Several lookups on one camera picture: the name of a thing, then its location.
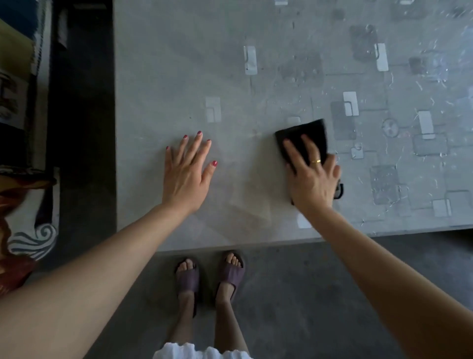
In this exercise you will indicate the person's right hand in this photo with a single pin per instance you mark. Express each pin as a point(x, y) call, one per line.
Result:
point(314, 185)

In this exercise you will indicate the person's left hand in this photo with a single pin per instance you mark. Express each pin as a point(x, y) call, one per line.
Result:
point(183, 185)

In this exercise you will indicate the person's left thumb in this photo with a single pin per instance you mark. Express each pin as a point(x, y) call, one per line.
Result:
point(208, 174)

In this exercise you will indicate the person's left middle finger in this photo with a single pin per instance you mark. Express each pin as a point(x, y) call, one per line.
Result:
point(193, 149)

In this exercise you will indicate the person's right middle finger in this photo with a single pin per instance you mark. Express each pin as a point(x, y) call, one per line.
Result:
point(312, 149)

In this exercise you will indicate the person's left little finger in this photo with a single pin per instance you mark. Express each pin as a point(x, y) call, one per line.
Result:
point(168, 161)

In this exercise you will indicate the black cleaning cloth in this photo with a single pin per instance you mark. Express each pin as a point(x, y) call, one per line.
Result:
point(295, 133)

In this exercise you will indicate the person's left forearm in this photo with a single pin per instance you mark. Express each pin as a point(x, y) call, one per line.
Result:
point(81, 288)

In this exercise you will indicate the person's right forearm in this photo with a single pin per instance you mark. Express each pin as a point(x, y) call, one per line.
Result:
point(388, 288)

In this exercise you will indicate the person's right purple slipper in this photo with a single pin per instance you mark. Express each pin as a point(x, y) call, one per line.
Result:
point(231, 275)

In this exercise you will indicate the person's purple slipper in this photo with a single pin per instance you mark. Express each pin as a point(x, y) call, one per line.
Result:
point(187, 281)
point(231, 275)

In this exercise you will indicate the person's left purple slipper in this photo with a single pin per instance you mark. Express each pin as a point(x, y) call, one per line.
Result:
point(187, 281)

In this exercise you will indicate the white rug with wave pattern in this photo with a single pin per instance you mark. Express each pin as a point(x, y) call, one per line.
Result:
point(35, 229)

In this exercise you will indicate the person's left leg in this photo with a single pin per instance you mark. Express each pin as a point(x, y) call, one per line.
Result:
point(184, 321)

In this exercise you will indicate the person's leg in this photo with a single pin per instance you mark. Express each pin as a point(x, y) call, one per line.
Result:
point(229, 325)
point(184, 321)

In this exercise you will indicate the person's right leg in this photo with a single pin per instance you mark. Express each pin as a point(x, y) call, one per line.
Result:
point(229, 325)

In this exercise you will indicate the white garment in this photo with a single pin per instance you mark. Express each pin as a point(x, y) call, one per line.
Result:
point(199, 352)

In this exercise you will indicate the orange red fabric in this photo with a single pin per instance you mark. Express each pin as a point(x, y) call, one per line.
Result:
point(14, 273)

